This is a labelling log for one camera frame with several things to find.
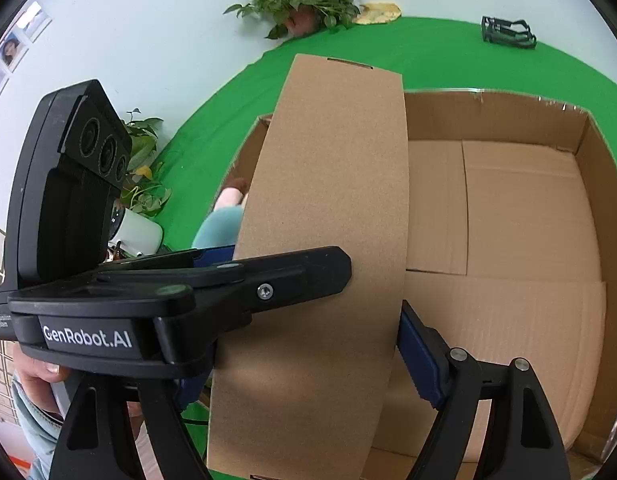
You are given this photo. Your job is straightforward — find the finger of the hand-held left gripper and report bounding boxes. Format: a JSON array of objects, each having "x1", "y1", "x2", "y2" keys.
[
  {"x1": 107, "y1": 245, "x2": 238, "y2": 270},
  {"x1": 96, "y1": 245, "x2": 353, "y2": 319}
]

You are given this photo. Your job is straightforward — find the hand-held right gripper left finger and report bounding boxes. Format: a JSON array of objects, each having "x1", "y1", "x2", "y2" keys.
[{"x1": 51, "y1": 367, "x2": 214, "y2": 480}]

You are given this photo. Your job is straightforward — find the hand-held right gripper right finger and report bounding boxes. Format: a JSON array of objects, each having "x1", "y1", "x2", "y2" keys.
[{"x1": 397, "y1": 299, "x2": 573, "y2": 480}]

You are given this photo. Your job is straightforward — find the brown cardboard box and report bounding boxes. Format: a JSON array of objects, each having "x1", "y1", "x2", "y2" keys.
[{"x1": 192, "y1": 54, "x2": 617, "y2": 480}]

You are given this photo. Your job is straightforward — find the person's left hand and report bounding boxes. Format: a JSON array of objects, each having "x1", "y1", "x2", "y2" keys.
[{"x1": 12, "y1": 345, "x2": 72, "y2": 423}]

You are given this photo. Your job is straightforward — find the pink pig plush toy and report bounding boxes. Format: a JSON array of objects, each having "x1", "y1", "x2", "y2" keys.
[{"x1": 192, "y1": 178, "x2": 250, "y2": 250}]

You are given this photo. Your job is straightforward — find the white cylindrical container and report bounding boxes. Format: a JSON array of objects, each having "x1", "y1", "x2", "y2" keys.
[{"x1": 110, "y1": 207, "x2": 164, "y2": 256}]

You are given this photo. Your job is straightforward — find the sparse potted plant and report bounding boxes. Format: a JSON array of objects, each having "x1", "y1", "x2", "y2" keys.
[{"x1": 119, "y1": 107, "x2": 173, "y2": 218}]

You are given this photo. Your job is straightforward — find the green table cloth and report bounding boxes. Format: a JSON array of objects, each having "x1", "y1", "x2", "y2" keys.
[{"x1": 156, "y1": 16, "x2": 617, "y2": 473}]

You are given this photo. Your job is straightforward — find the yellow crumpled cloth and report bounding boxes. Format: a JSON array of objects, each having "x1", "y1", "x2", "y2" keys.
[{"x1": 352, "y1": 2, "x2": 402, "y2": 26}]

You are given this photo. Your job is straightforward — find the black plastic rack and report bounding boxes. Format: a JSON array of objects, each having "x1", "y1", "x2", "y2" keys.
[{"x1": 481, "y1": 16, "x2": 537, "y2": 51}]

